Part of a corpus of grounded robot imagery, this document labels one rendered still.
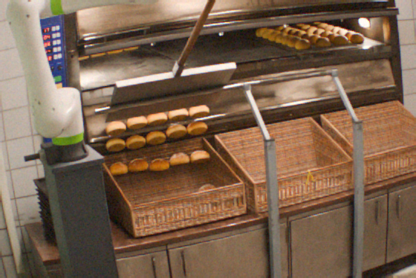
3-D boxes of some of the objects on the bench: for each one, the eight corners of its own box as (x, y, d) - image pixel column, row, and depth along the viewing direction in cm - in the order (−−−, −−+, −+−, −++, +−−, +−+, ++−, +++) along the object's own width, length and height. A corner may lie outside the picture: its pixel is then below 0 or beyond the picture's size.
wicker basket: (105, 209, 440) (96, 156, 433) (209, 188, 459) (203, 135, 453) (134, 238, 396) (125, 180, 389) (248, 213, 416) (244, 156, 409)
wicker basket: (216, 186, 460) (212, 134, 452) (313, 165, 478) (310, 115, 470) (255, 215, 416) (251, 158, 408) (356, 189, 434) (354, 136, 426)
